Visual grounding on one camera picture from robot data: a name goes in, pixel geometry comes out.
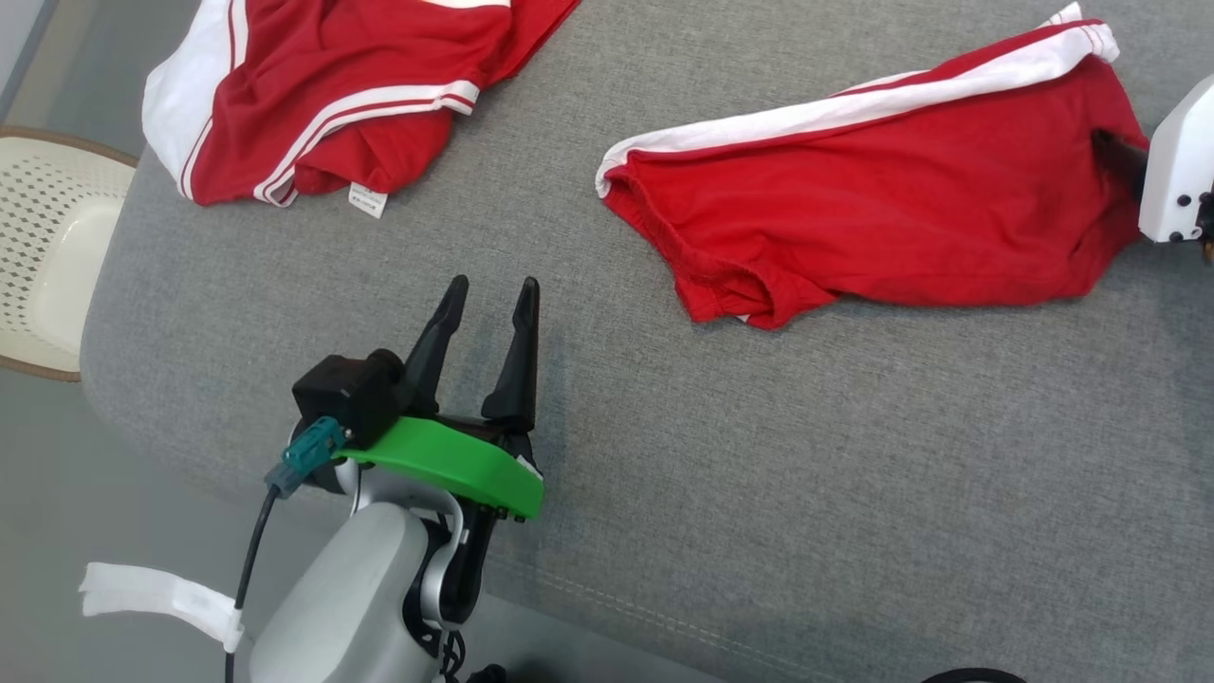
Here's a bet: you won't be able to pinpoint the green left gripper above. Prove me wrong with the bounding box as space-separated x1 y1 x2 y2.
334 275 545 523

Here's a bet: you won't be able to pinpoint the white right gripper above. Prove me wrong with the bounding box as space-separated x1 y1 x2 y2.
1090 76 1214 246

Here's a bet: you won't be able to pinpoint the red shorts with white stripe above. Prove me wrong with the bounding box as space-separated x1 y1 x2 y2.
596 2 1151 331

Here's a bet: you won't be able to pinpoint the red shirt with white sleeves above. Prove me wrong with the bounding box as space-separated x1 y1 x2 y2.
142 0 581 220

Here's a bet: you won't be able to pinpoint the white tape label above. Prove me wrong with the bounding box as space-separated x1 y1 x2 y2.
79 563 246 653

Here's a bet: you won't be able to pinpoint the cream perforated laundry basket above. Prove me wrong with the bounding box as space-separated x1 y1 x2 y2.
0 126 139 383

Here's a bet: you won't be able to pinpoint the black cable with teal connector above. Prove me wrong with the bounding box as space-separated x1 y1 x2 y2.
225 415 347 683

